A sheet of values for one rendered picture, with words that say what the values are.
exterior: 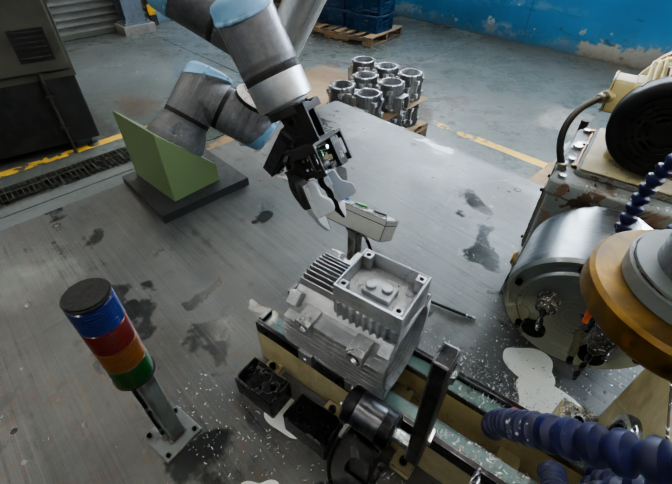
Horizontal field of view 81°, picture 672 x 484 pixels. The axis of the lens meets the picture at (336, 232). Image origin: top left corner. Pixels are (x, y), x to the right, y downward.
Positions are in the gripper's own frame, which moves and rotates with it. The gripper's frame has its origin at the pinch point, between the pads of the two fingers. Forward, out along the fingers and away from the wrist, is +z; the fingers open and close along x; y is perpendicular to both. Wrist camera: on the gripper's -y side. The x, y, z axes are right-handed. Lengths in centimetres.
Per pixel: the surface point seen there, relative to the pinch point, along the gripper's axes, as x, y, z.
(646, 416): -2, 41, 33
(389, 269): -1.3, 9.2, 10.2
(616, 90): 56, 34, 5
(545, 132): 323, -63, 97
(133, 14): 303, -545, -211
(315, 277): -8.1, -1.3, 7.3
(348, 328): -11.8, 5.6, 14.5
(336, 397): -13.1, -6.9, 33.1
